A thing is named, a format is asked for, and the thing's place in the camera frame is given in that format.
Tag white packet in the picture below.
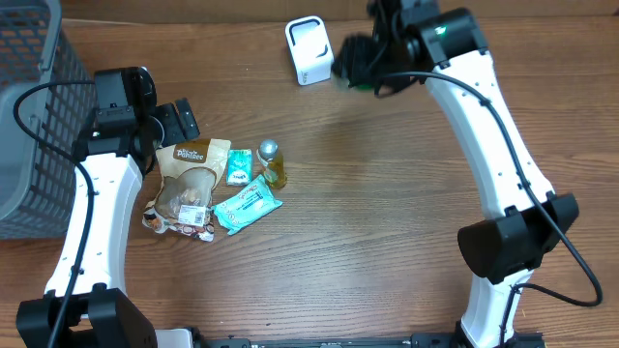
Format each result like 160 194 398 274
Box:
142 139 231 243

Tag teal tissue packet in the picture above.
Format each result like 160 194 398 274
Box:
226 149 252 186

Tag yellow oil bottle silver cap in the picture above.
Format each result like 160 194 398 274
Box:
257 139 287 189

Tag teal white box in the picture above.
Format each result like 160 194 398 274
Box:
213 175 282 236

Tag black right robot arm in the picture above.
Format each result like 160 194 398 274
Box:
332 1 579 347

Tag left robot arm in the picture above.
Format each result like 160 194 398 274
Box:
13 67 204 348

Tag white barcode scanner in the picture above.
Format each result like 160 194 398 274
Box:
284 15 335 86

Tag grey plastic mesh basket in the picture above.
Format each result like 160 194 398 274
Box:
1 0 97 240

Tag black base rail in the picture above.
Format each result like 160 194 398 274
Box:
154 328 546 348

